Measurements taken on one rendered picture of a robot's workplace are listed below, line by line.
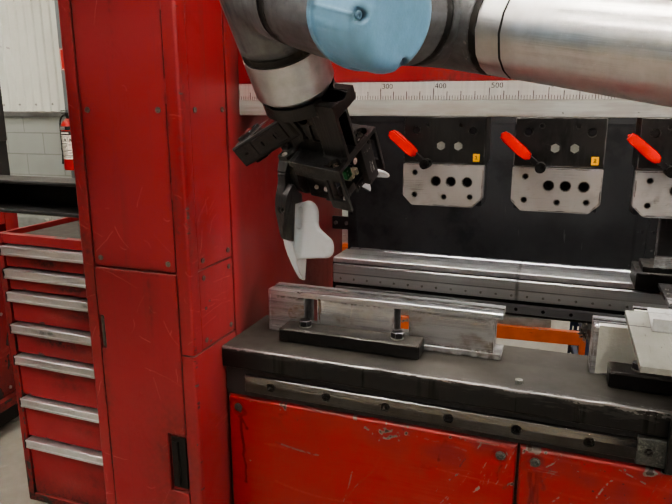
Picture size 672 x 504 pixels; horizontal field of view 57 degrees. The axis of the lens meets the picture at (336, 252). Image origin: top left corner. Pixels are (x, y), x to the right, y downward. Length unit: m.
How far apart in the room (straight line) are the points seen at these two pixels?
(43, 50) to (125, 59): 5.85
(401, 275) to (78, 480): 1.22
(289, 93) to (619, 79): 0.26
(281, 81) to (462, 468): 0.88
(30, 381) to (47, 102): 5.14
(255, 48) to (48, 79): 6.52
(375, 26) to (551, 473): 0.95
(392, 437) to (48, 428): 1.24
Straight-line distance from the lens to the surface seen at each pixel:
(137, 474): 1.44
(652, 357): 1.03
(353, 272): 1.55
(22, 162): 7.34
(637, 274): 1.42
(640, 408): 1.16
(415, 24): 0.45
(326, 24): 0.43
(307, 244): 0.65
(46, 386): 2.09
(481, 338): 1.25
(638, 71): 0.45
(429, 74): 1.18
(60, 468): 2.21
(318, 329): 1.29
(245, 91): 1.31
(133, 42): 1.19
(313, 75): 0.55
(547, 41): 0.47
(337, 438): 1.28
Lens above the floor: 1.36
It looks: 13 degrees down
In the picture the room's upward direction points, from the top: straight up
